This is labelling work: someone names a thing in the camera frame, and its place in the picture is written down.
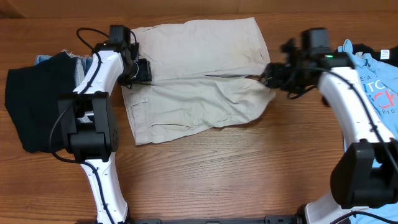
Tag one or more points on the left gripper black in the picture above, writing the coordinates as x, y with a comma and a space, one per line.
144, 74

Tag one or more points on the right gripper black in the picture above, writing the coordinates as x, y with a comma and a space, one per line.
274, 76

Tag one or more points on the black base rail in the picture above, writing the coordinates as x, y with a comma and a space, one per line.
211, 221

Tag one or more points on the blue denim shorts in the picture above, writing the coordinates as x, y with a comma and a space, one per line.
79, 64

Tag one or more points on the beige khaki shorts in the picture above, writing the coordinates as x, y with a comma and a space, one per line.
204, 75

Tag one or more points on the black folded garment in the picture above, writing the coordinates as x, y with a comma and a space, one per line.
31, 99

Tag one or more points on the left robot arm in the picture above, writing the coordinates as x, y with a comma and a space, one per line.
89, 126

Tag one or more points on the black garment right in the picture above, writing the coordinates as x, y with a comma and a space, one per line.
390, 59

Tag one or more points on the light blue t-shirt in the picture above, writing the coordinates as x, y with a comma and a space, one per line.
379, 82

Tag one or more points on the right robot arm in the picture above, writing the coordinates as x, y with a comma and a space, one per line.
366, 175

